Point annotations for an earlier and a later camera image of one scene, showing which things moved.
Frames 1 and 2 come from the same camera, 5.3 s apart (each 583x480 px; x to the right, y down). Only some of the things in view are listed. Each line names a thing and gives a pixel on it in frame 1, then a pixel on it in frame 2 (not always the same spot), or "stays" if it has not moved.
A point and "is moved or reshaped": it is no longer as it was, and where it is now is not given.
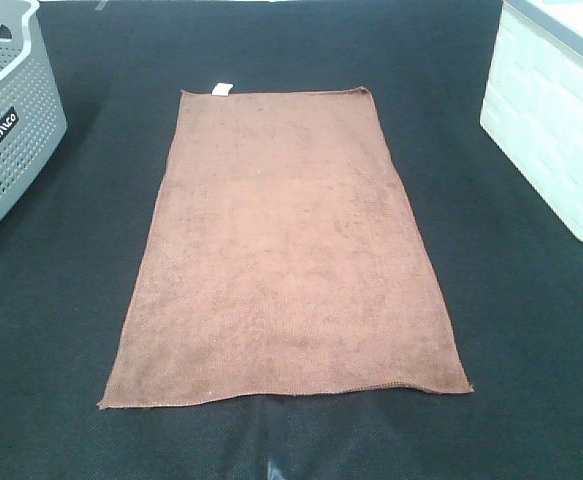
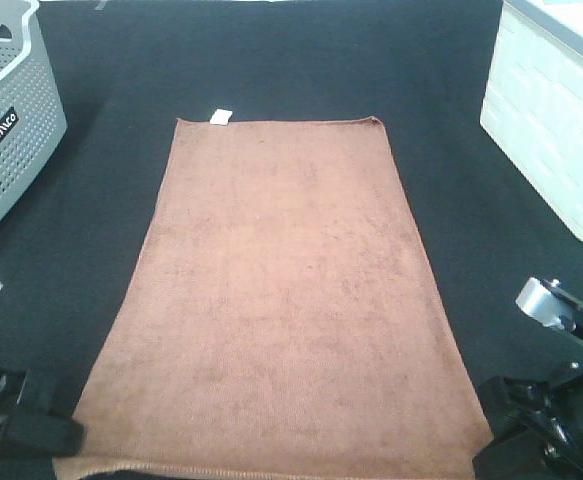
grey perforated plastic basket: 18,108 stays
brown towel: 280,255 is moved or reshaped
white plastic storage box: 548,104 stays
